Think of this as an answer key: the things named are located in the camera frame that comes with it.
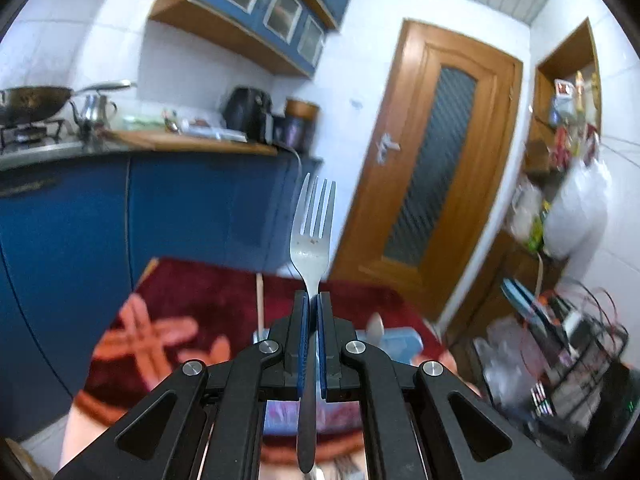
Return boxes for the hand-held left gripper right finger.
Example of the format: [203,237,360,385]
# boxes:
[318,291,576,480]

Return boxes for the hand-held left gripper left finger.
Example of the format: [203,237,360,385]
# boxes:
[52,291,312,480]

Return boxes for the blue utensil holder box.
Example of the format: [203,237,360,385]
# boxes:
[252,326,424,436]

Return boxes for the metal fork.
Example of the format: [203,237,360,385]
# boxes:
[289,172,337,475]

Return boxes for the pale spoon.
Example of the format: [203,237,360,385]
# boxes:
[365,312,386,350]

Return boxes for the printed plush blanket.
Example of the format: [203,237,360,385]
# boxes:
[60,257,481,480]

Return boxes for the clear plastic bag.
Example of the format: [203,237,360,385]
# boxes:
[472,317,543,411]

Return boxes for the wooden door with glass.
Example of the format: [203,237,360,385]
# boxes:
[330,19,523,321]

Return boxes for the blue base cabinets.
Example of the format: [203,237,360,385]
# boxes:
[0,152,323,441]

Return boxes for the dark pot with brown lid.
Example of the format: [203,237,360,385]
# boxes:
[282,98,321,153]

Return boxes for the wooden cutting board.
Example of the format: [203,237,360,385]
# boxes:
[102,129,278,156]

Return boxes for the black air fryer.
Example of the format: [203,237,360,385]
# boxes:
[222,86,274,143]

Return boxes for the white plastic bag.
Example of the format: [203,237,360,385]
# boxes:
[542,157,613,261]

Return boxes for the metal kettle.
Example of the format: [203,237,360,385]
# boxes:
[70,94,118,130]

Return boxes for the gas stove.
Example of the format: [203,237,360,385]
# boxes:
[0,119,68,152]

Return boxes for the black wok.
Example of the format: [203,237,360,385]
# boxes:
[0,80,138,126]

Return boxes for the wooden shelf unit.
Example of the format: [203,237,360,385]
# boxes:
[500,17,603,261]

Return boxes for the white power cable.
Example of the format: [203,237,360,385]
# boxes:
[277,144,304,187]

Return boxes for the metal door handle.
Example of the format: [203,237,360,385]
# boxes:
[375,132,401,165]

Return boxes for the black wire rack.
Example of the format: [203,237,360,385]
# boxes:
[520,280,631,431]

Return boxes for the red cable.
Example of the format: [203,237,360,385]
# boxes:
[520,285,618,366]

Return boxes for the blue wall cabinet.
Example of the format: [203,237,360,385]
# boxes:
[148,0,358,78]

